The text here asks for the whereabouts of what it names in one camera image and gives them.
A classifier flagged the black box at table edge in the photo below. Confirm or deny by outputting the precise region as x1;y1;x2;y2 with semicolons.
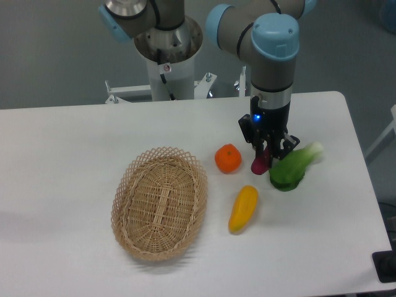
372;251;395;283

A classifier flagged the white metal base frame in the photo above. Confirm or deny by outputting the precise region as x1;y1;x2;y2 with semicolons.
105;66;249;105

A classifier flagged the orange tangerine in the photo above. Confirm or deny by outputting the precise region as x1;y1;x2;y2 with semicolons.
215;144;242;173

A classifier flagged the purple-red sweet potato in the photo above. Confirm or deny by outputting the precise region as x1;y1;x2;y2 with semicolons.
251;147;270;175

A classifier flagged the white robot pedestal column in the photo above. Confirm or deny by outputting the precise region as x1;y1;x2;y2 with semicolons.
133;17;204;101

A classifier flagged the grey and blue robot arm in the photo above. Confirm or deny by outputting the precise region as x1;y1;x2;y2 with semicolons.
98;1;316;174

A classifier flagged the black cable on pedestal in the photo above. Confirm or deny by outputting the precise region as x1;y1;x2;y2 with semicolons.
156;48;177;101

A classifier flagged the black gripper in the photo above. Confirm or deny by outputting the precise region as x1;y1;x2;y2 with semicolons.
238;96;300;168

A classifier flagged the woven wicker basket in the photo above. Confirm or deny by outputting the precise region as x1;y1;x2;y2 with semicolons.
111;147;208;261

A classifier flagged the white furniture leg at right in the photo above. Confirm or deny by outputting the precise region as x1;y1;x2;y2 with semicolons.
364;105;395;164

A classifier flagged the green bok choy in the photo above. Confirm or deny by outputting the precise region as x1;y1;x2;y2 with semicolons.
269;142;324;192

